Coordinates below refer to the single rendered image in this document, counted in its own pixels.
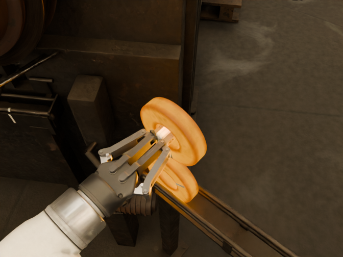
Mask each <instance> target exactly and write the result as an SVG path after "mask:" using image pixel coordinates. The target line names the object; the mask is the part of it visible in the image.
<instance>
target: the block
mask: <svg viewBox="0 0 343 257"><path fill-rule="evenodd" d="M67 101H68V103H69V106H70V108H71V111H72V113H73V115H74V117H75V120H76V122H77V125H78V127H79V129H80V132H81V134H82V136H83V139H84V141H85V144H86V146H87V147H88V146H89V145H90V144H91V143H92V142H94V141H95V142H96V143H97V144H98V146H97V147H96V148H99V149H104V148H108V147H110V146H111V143H112V139H113V136H114V132H115V129H116V125H115V121H114V117H113V113H112V109H111V105H110V100H109V96H108V92H107V89H106V85H105V81H104V78H103V77H102V76H96V75H84V74H80V75H78V76H77V77H76V79H75V82H74V84H73V86H72V88H71V90H70V93H69V95H68V97H67Z"/></svg>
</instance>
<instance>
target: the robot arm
mask: <svg viewBox="0 0 343 257"><path fill-rule="evenodd" d="M175 139H176V138H175V136H174V135H173V134H172V133H171V132H170V131H169V130H168V129H167V128H166V127H164V126H162V125H160V126H159V127H157V128H156V129H155V130H150V132H148V131H146V130H145V129H141V130H139V131H138V132H136V133H134V134H132V135H130V136H129V137H127V138H125V139H123V140H122V141H120V142H118V143H116V144H114V145H113V146H111V147H108V148H104V149H100V150H99V151H98V153H99V156H100V158H101V164H100V165H99V166H98V169H97V171H96V172H95V173H92V174H91V175H90V176H89V177H88V178H86V179H85V180H84V181H83V182H82V183H80V184H79V187H78V189H79V190H78V191H76V190H75V189H74V188H69V189H67V190H66V191H65V192H64V193H63V194H62V195H61V196H59V197H58V198H57V199H56V200H55V201H54V202H53V203H51V204H50V205H48V206H47V207H46V209H45V210H43V211H42V212H41V213H40V214H38V215H36V216H35V217H33V218H31V219H29V220H27V221H25V222H24V223H22V224H21V225H20V226H18V227H17V228H16V229H15V230H13V231H12V232H10V233H9V234H8V235H7V236H6V237H5V238H4V239H2V240H1V241H0V257H81V256H80V254H79V253H80V252H81V251H82V250H83V249H84V248H86V247H87V245H88V244H89V243H90V242H91V241H92V240H93V239H94V238H95V237H96V236H97V235H98V234H99V233H100V232H101V231H102V230H103V229H104V228H105V227H106V223H105V221H104V220H103V218H104V217H106V218H107V217H110V216H111V215H112V214H113V213H114V212H115V211H116V210H117V209H118V208H119V207H120V206H121V205H122V204H123V203H124V202H125V201H126V200H127V199H130V198H132V197H133V196H134V195H136V196H143V197H144V198H145V199H149V198H150V195H151V190H152V186H153V185H154V183H155V182H156V180H157V178H158V177H159V175H160V173H161V172H162V170H163V169H164V167H165V165H166V164H167V162H168V160H169V159H170V157H171V155H170V148H169V147H168V146H169V145H170V144H171V143H172V142H173V141H174V140H175ZM156 140H157V143H156ZM155 143H156V144H155ZM154 144H155V145H154ZM153 145H154V146H153ZM152 146H153V147H152ZM150 147H152V148H151V149H150V150H149V151H148V152H147V153H146V154H145V155H144V156H143V157H141V156H142V155H143V154H144V153H145V152H146V151H147V150H148V149H149V148H150ZM130 149H131V150H130ZM128 150H130V151H129V152H128V153H127V154H124V155H123V156H122V157H121V158H120V159H119V160H114V161H112V159H114V158H116V157H118V156H120V155H122V154H123V153H125V152H127V151H128ZM140 157H141V158H140ZM139 158H140V159H139ZM157 158H158V159H157ZM138 159H139V160H138ZM156 159H157V161H156V162H155V164H154V165H153V167H152V168H151V170H150V171H149V173H148V175H147V176H146V178H145V180H144V182H143V183H141V184H140V185H139V187H137V181H138V178H139V177H140V176H141V175H142V173H143V172H144V171H145V170H146V169H147V168H148V167H149V166H150V165H151V164H152V163H153V162H154V161H155V160H156ZM137 160H138V161H137ZM136 161H137V162H136Z"/></svg>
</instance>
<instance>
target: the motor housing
mask: <svg viewBox="0 0 343 257"><path fill-rule="evenodd" d="M141 183H143V182H142V179H141V176H140V177H139V178H138V181H137V187H139V185H140V184H141ZM157 206H158V196H157V195H156V194H155V193H153V192H152V191H151V195H150V198H149V199H145V198H144V197H143V196H136V195H134V196H133V197H132V198H131V201H130V203H129V206H128V207H123V206H120V207H119V208H118V209H117V210H116V211H115V212H114V213H113V214H112V215H111V216H110V217H107V218H106V217H104V220H105V221H106V223H107V225H108V227H109V229H110V231H111V233H112V234H113V236H114V238H115V240H116V242H117V244H118V245H123V246H131V247H135V245H136V240H137V235H138V229H139V223H138V219H137V214H139V216H142V215H144V216H147V215H150V216H151V215H152V214H153V212H156V210H157Z"/></svg>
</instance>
